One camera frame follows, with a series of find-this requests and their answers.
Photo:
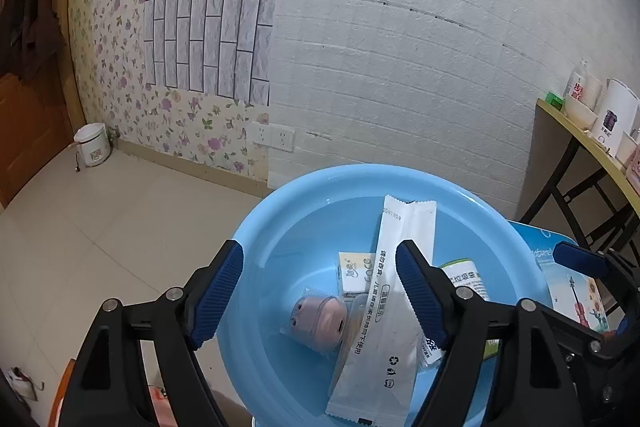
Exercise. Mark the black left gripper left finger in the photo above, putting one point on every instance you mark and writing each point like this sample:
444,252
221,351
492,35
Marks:
108,386

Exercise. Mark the green label white bottle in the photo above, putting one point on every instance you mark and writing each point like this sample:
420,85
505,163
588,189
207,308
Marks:
461,272

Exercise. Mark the long white wrapper packet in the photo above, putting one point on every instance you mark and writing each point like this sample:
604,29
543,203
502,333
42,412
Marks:
377,380

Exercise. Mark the white and beige tissue pack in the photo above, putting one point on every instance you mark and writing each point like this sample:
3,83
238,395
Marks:
354,273

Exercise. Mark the pink earbud case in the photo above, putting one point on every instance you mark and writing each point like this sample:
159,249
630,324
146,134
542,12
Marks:
318,322

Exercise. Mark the toothpick clear bag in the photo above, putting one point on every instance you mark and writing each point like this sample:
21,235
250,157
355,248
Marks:
351,333

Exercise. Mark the pink cloth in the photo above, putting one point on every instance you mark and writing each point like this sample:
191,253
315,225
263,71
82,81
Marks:
162,408

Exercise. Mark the scenic picture table mat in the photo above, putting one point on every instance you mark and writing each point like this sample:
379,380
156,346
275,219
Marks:
572,293

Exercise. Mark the wooden side table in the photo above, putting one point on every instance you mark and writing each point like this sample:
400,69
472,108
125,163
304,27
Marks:
620,229

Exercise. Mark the pink cartoon rice cooker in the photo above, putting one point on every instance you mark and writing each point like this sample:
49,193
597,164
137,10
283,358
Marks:
633,170

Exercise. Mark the light blue plastic basin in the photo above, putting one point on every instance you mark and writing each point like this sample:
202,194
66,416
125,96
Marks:
291,242

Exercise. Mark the small white trash bin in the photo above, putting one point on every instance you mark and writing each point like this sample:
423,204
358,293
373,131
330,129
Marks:
93,145

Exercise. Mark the white bowl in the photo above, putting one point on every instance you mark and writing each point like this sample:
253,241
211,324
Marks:
579,113

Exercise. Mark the white cylindrical container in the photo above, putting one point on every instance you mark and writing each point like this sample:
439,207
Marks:
616,112

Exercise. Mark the small green box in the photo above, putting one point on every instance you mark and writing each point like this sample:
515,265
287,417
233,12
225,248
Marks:
554,100

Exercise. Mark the red label white bottle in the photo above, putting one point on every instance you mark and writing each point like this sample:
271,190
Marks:
577,81

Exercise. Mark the wooden door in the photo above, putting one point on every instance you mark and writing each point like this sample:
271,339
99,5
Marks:
40,108

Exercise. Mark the white wall socket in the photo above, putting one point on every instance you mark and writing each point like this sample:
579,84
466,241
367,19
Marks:
272,135

